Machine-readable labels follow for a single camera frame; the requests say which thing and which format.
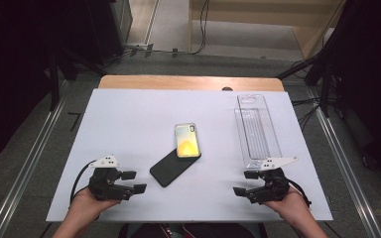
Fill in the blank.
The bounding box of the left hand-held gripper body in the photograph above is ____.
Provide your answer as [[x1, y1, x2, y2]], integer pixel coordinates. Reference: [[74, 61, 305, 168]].
[[88, 155, 136, 201]]

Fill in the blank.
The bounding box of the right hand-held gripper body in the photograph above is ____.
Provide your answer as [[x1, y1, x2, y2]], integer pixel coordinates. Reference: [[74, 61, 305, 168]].
[[248, 156, 299, 204]]

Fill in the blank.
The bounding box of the black phone case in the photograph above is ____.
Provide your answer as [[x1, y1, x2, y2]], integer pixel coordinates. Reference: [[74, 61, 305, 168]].
[[149, 148, 202, 188]]

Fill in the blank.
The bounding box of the clear plastic tray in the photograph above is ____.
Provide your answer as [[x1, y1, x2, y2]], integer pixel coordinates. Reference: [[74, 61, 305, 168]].
[[233, 93, 284, 170]]

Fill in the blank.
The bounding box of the iridescent phone case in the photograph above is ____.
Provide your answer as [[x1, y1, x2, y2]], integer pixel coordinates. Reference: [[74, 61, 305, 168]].
[[174, 122, 202, 159]]

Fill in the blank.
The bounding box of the person's left hand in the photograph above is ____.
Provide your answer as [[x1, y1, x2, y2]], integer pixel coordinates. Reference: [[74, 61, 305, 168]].
[[67, 186, 122, 222]]

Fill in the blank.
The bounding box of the person's right hand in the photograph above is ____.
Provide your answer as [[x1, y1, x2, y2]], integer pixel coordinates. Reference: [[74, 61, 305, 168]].
[[263, 192, 309, 226]]

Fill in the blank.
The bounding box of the white board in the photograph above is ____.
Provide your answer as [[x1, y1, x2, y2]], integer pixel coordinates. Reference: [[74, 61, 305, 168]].
[[45, 88, 333, 222]]

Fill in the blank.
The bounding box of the person's dark clothing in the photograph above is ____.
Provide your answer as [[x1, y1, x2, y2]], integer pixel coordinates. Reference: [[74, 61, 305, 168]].
[[118, 222, 269, 238]]

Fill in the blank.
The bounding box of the black metal stand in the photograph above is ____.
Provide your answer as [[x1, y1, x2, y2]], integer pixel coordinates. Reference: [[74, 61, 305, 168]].
[[46, 46, 108, 112], [275, 0, 355, 118]]

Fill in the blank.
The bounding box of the black cabinet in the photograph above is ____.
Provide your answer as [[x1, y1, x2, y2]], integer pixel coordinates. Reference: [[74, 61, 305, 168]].
[[85, 0, 134, 65]]

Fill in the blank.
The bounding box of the light wooden shelf unit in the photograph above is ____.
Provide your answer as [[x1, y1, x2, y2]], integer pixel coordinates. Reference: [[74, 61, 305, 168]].
[[188, 0, 347, 61]]

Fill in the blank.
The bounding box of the left hand-held gripper cable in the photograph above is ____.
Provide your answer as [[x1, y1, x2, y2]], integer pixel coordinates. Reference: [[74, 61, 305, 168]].
[[68, 160, 97, 208]]

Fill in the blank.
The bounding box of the hand-held gripper cable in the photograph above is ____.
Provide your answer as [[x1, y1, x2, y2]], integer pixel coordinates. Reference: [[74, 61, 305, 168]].
[[287, 178, 313, 208], [68, 160, 97, 208]]

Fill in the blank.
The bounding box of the right hand-held gripper cable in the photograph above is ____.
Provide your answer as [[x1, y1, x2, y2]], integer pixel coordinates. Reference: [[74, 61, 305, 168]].
[[287, 178, 313, 208]]

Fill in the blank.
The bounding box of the metal floor rail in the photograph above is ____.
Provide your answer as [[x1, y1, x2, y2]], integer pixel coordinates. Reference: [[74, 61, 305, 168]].
[[0, 80, 69, 238], [311, 88, 381, 238]]

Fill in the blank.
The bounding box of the bundle of black cables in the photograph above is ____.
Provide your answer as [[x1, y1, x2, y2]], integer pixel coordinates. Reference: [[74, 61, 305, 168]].
[[291, 95, 333, 132]]

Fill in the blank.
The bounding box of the black floor cable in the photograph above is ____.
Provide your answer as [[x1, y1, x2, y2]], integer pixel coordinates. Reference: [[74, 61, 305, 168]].
[[170, 0, 211, 57]]

